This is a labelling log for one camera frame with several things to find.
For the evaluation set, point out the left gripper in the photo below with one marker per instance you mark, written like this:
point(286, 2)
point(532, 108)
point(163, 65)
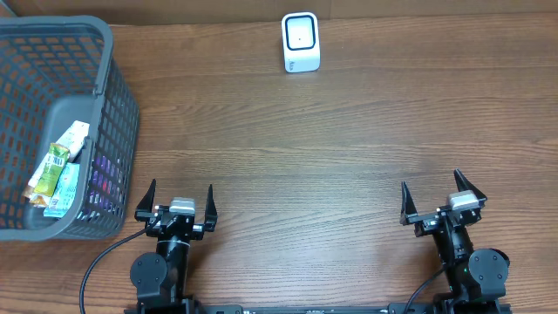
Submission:
point(151, 215)

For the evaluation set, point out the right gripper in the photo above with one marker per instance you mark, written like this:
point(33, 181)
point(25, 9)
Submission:
point(477, 212)

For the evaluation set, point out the purple pad package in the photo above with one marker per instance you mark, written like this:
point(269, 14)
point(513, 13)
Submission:
point(107, 194)

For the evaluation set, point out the teal snack packet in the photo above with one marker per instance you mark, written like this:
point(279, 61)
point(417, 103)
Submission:
point(64, 193)

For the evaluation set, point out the green yellow snack packet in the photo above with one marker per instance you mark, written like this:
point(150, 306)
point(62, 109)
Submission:
point(45, 179)

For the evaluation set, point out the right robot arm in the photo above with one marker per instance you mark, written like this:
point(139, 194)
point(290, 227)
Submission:
point(476, 277)

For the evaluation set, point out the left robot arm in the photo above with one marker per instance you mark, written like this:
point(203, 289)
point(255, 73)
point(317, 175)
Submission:
point(160, 276)

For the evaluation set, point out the white barcode scanner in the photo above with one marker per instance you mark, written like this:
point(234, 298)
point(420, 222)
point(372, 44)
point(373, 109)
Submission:
point(300, 42)

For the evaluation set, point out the grey plastic mesh basket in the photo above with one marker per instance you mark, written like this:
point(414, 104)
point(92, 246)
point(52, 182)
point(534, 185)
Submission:
point(55, 70)

